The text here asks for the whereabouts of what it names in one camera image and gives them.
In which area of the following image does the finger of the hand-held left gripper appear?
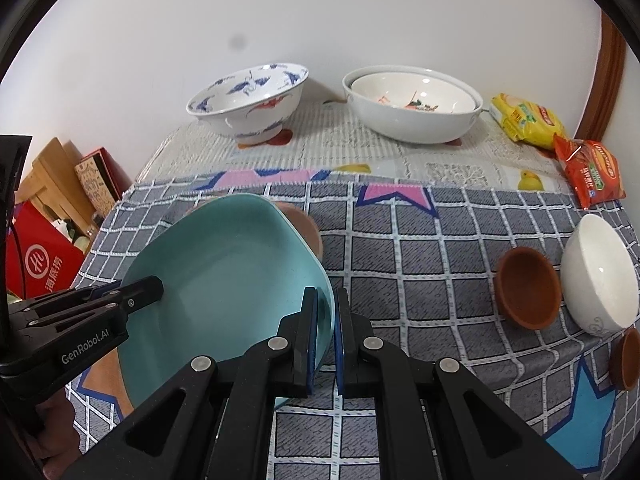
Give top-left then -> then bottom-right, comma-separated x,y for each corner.
20,276 -> 165,333
75,282 -> 123,297

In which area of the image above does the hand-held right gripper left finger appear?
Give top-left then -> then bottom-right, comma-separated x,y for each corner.
60,287 -> 321,480

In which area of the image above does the white bowl with floral print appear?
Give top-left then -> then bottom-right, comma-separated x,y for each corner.
349,73 -> 478,113

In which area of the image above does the pink square plate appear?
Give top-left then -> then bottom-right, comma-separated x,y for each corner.
182,201 -> 325,259

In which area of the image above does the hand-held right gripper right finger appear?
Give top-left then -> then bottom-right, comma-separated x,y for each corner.
334,287 -> 586,480

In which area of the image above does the person's left hand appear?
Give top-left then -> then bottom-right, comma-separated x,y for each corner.
30,389 -> 85,480

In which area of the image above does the red paper bag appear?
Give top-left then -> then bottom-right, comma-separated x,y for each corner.
5,200 -> 86,301

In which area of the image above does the newspaper print table cover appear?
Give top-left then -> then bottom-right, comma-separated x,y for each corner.
132,95 -> 586,196

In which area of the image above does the brown wooden door frame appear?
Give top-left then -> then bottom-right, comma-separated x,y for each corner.
575,10 -> 628,143

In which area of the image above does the small brown bowl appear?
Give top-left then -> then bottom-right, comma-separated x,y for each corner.
609,327 -> 640,392
495,246 -> 563,331

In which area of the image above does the large white bowl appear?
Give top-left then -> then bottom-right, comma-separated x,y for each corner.
342,66 -> 485,145

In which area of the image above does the patterned brown box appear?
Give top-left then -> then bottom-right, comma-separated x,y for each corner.
75,147 -> 133,221

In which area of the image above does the wooden board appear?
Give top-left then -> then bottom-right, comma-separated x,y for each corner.
15,137 -> 96,241

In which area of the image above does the yellow noodle packet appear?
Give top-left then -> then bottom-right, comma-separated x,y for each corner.
489,92 -> 568,150

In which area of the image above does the white bowl with blue birds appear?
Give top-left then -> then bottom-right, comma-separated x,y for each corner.
186,63 -> 309,142

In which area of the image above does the red noodle packet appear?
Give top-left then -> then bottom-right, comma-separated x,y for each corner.
552,134 -> 627,211

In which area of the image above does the grey checked tablecloth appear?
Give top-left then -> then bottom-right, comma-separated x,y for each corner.
65,167 -> 640,480

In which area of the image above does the plain white bowl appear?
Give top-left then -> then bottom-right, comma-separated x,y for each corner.
560,214 -> 640,337

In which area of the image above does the blue square plate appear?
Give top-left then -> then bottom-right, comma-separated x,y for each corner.
117,194 -> 336,411

